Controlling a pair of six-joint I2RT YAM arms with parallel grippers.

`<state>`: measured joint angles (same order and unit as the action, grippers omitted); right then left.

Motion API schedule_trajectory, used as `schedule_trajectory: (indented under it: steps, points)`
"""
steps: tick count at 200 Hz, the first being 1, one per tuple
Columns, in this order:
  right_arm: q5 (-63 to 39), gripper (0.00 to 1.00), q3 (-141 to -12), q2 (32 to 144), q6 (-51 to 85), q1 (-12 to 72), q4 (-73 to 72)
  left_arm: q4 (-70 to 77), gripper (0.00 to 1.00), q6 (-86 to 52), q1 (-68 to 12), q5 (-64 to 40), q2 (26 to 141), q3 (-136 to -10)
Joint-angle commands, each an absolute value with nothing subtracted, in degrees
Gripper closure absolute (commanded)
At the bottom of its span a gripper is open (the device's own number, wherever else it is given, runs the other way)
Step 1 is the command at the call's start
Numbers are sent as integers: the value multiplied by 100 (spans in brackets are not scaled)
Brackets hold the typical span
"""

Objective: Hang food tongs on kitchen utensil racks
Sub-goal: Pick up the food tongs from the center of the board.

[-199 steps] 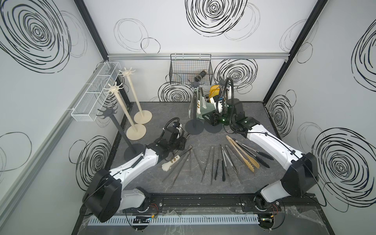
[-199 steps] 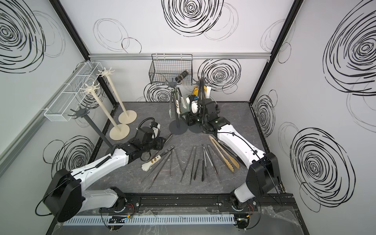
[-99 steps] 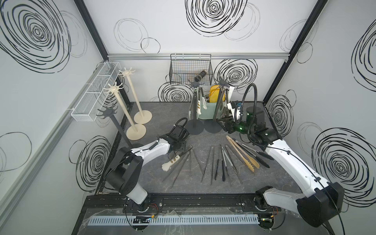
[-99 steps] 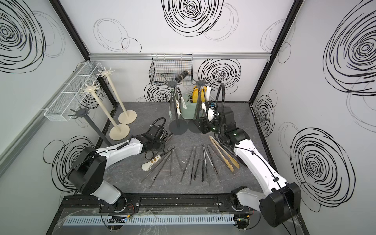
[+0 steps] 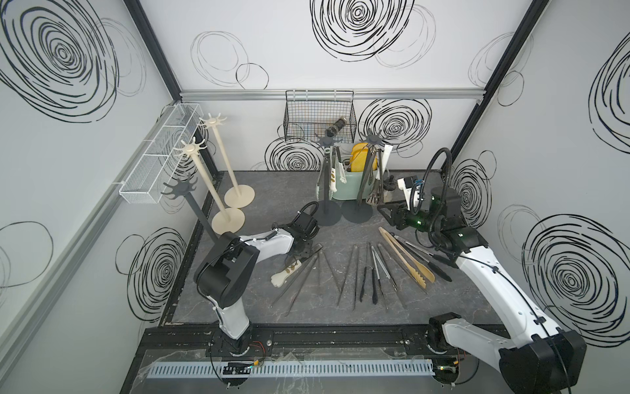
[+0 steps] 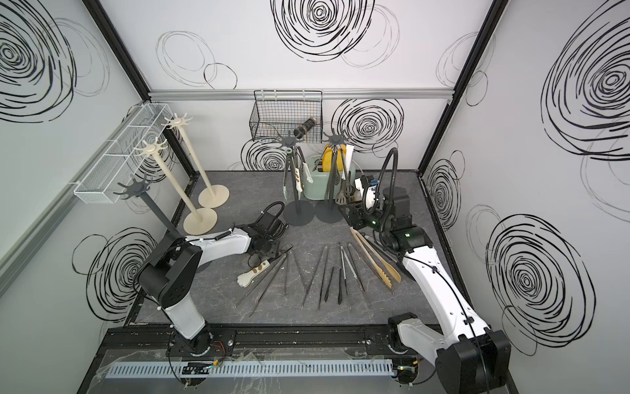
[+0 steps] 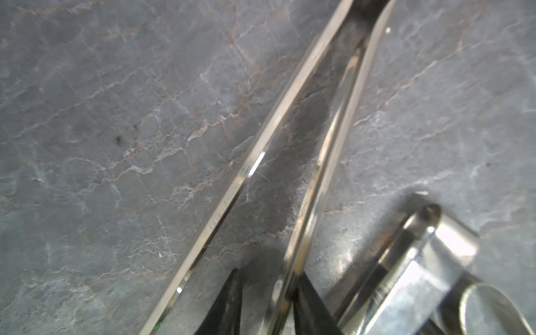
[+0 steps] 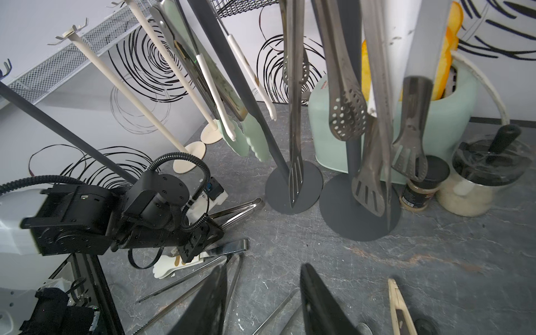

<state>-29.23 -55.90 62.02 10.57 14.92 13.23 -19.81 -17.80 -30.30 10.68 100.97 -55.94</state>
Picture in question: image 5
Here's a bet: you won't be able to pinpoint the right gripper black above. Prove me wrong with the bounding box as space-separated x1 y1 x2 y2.
376 198 440 236

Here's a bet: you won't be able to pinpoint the grey utensil rack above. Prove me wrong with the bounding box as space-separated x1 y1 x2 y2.
162 179 218 242
313 136 341 227
341 133 382 224

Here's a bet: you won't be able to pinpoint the steel slotted tongs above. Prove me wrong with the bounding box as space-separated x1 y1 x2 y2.
316 147 331 200

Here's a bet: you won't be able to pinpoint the plain steel serving tongs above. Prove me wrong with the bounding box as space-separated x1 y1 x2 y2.
356 145 380 207

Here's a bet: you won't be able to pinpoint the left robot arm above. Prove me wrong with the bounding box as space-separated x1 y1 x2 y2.
194 201 319 354

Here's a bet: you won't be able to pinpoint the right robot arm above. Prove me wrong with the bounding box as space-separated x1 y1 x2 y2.
377 148 587 393

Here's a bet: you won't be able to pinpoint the large steel tongs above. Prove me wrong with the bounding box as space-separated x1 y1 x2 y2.
272 251 321 316

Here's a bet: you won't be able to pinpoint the steel v-shaped tongs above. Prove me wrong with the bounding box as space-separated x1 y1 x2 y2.
316 248 341 292

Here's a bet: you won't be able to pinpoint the slim steel tongs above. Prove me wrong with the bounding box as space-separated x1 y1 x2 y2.
336 244 359 312

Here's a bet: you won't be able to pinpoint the beige plastic tongs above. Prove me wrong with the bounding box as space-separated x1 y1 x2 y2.
378 227 436 289

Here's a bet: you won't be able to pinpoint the black tipped steel tongs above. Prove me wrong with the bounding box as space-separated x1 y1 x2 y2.
390 232 452 282

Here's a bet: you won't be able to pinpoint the back cream utensil rack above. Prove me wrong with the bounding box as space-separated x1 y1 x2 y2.
201 113 255 208

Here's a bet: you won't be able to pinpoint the cream utensil rack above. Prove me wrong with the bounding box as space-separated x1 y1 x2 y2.
201 113 255 208
175 138 245 235

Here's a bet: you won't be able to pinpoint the front cream utensil rack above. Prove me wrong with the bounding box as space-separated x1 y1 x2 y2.
175 138 245 235

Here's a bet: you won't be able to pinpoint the black tweezer tongs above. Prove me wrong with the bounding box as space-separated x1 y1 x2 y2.
359 242 378 305

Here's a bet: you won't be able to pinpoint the glass sugar jar black lid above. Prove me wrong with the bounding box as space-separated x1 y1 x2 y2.
383 175 397 195

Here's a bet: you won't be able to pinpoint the mint green toaster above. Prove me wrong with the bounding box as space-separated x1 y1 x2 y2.
332 168 378 201

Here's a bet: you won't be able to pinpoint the dark bottle in basket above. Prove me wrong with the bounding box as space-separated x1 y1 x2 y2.
325 118 347 138

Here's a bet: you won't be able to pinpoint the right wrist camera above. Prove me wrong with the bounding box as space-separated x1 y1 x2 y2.
397 176 424 210

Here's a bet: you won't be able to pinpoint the white handled slim tongs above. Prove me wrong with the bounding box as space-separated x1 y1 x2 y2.
370 246 398 311

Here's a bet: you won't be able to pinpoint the black wire wall basket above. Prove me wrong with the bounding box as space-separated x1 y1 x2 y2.
283 90 358 144

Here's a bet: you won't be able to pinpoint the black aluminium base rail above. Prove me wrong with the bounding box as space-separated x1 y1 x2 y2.
139 323 508 358

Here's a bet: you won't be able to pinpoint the grey slotted cable duct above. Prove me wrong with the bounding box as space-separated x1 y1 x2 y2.
147 360 435 379

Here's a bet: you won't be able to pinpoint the white wire wall basket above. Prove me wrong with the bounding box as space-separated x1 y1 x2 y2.
119 103 202 205

